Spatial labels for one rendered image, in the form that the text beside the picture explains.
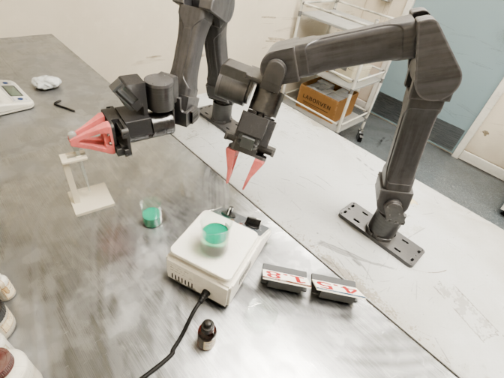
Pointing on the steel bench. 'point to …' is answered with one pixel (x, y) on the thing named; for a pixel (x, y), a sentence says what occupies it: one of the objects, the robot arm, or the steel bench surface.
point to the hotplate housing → (196, 280)
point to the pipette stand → (91, 204)
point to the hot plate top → (190, 242)
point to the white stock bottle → (16, 364)
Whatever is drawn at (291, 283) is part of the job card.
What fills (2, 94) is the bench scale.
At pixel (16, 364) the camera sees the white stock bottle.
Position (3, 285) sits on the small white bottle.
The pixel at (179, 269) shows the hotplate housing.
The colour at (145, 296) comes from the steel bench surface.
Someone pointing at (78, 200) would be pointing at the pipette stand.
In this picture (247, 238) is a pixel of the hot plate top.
